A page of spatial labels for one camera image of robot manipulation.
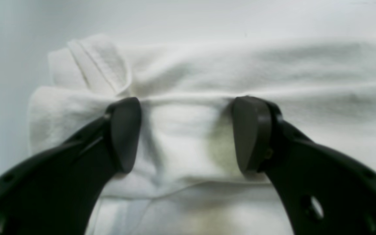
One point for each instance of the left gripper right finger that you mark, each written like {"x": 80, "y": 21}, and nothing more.
{"x": 323, "y": 191}

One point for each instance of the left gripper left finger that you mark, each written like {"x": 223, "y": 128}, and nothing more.
{"x": 55, "y": 191}

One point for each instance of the white printed T-shirt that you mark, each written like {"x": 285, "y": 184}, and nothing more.
{"x": 186, "y": 180}

